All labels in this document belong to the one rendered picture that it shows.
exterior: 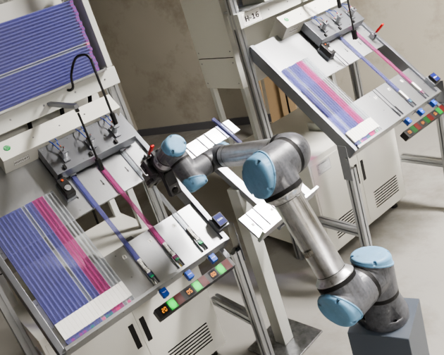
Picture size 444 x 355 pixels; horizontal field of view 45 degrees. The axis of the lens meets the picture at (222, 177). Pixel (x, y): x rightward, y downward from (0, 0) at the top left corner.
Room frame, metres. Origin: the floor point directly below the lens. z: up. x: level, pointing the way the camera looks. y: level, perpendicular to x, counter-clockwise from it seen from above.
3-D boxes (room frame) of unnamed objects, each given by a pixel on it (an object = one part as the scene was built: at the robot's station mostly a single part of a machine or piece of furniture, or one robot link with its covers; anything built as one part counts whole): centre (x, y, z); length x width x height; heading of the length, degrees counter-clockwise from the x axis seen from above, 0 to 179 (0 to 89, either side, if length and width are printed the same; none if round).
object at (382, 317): (1.30, -0.34, 0.60); 0.15 x 0.15 x 0.10
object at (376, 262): (1.30, -0.33, 0.72); 0.13 x 0.12 x 0.14; 127
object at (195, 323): (2.10, 0.68, 0.31); 0.70 x 0.65 x 0.62; 122
